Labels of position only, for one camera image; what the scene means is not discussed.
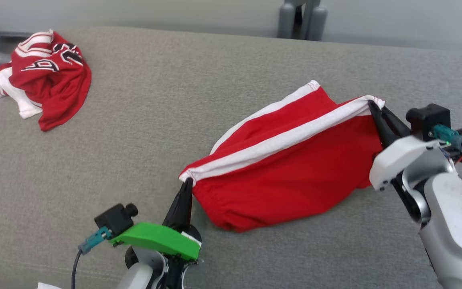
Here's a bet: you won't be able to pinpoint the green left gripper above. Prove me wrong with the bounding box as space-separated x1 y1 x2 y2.
109 177 203 266

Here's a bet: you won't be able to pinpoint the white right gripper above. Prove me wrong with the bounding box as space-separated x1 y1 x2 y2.
367 100 462 191

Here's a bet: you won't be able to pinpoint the red shorts with white stripe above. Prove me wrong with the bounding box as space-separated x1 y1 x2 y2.
178 79 386 234

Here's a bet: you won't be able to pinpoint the red jersey with black numbers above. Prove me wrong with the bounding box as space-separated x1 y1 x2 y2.
0 28 93 132

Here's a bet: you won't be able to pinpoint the right black cable teal plug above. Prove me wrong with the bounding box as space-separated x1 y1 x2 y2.
432 124 462 166

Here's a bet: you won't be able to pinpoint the black cable teal plug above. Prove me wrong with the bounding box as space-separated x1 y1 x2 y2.
432 124 462 166
71 226 113 289

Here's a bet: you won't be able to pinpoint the left black cable teal plug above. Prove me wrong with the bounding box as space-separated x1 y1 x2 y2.
71 226 113 289

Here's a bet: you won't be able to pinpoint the grey partition post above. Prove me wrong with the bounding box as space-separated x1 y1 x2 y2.
277 0 329 42

